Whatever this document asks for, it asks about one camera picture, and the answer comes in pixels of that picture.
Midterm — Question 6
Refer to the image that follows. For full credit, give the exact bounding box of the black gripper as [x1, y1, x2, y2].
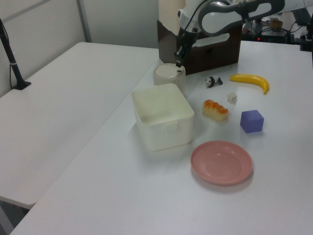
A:
[174, 26, 199, 68]

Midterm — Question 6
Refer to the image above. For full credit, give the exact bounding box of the cream round trash can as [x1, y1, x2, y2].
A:
[153, 63, 187, 96]

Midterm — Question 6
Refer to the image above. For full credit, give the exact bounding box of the dark brown wooden crate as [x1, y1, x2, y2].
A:
[156, 19, 243, 75]

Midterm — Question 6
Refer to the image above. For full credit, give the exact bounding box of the small panda toy figure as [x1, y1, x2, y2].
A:
[204, 76, 224, 90]

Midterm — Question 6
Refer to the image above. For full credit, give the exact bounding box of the cream plastic cabinet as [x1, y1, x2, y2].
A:
[158, 0, 186, 35]

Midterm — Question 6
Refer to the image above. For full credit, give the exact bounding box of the toy bread loaf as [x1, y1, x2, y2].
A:
[201, 99, 230, 122]

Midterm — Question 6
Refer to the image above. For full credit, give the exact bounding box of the small white crumpled object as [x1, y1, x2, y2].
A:
[226, 92, 239, 104]

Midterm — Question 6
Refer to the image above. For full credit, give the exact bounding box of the white square plastic box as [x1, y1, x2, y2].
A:
[131, 83, 195, 152]

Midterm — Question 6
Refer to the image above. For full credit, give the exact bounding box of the yellow toy banana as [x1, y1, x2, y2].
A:
[229, 73, 270, 95]

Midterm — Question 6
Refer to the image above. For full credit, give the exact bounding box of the black device with red light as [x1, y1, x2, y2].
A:
[242, 21, 289, 43]

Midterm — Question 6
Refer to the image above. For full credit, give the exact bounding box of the purple cube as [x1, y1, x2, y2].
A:
[240, 109, 265, 134]

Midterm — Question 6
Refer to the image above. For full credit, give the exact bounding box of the pink plastic plate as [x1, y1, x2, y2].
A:
[190, 140, 254, 186]

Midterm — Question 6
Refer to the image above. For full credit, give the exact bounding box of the black keyboard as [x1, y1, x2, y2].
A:
[292, 9, 313, 25]

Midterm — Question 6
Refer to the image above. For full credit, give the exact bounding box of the black clamp mount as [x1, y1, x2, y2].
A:
[296, 17, 313, 52]

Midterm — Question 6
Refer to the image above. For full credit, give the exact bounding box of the black camera stand pole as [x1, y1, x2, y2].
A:
[0, 18, 32, 91]

